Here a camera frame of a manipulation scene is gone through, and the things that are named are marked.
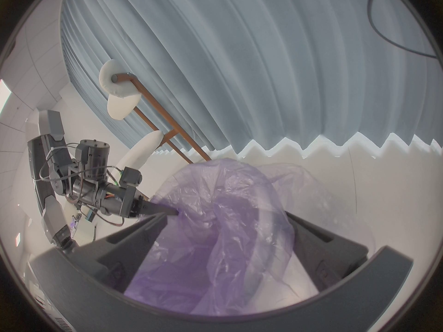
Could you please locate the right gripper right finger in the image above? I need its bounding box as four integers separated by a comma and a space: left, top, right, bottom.
285, 211, 370, 292

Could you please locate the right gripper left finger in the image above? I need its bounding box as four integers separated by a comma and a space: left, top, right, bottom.
71, 215, 168, 294

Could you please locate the purple plastic bag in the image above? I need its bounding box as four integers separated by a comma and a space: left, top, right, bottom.
124, 158, 378, 317

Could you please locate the wooden chair with white cushions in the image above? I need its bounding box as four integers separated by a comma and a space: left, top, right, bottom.
99, 59, 212, 172

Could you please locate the pale blue curtain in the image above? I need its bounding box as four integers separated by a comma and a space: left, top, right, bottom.
60, 0, 443, 160

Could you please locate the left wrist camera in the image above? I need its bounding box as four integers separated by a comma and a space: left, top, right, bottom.
119, 166, 143, 187

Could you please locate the black cable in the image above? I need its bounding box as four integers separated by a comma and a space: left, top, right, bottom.
367, 0, 438, 60

